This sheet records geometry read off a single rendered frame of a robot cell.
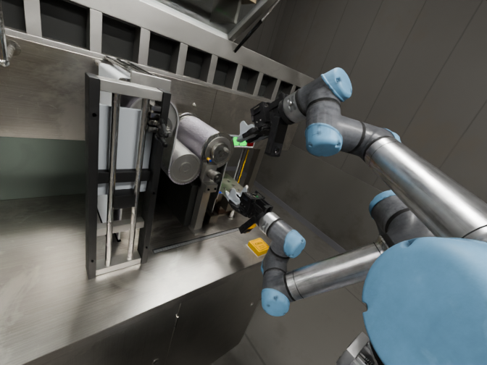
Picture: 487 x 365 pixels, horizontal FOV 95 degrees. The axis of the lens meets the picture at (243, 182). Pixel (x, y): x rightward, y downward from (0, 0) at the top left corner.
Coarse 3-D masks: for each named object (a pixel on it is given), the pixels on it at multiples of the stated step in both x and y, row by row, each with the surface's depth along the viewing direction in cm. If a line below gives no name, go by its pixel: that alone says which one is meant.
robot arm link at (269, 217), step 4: (268, 212) 76; (272, 212) 76; (264, 216) 74; (268, 216) 74; (272, 216) 74; (276, 216) 75; (260, 220) 75; (264, 220) 74; (268, 220) 73; (272, 220) 73; (260, 224) 74; (264, 224) 74; (268, 224) 72; (260, 228) 75; (264, 228) 73; (264, 232) 75
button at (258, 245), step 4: (252, 240) 96; (256, 240) 96; (260, 240) 97; (248, 244) 95; (252, 244) 93; (256, 244) 94; (260, 244) 95; (264, 244) 96; (252, 248) 93; (256, 248) 92; (260, 248) 92; (264, 248) 93; (256, 252) 92; (260, 252) 91; (264, 252) 93
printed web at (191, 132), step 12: (120, 96) 67; (132, 96) 63; (192, 120) 93; (180, 132) 94; (192, 132) 88; (204, 132) 85; (216, 132) 85; (168, 144) 76; (192, 144) 88; (168, 156) 76; (168, 168) 77; (192, 180) 85; (120, 216) 74
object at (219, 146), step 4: (216, 144) 82; (220, 144) 82; (224, 144) 83; (212, 148) 82; (216, 148) 82; (220, 148) 83; (228, 148) 85; (212, 152) 82; (216, 152) 82; (220, 152) 84; (224, 152) 85; (212, 156) 83; (216, 156) 83; (220, 156) 85; (224, 156) 86; (216, 160) 84; (220, 160) 86
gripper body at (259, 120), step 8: (280, 96) 61; (264, 104) 65; (272, 104) 63; (280, 104) 59; (256, 112) 66; (264, 112) 63; (272, 112) 64; (280, 112) 59; (256, 120) 67; (264, 120) 64; (288, 120) 59; (264, 128) 64
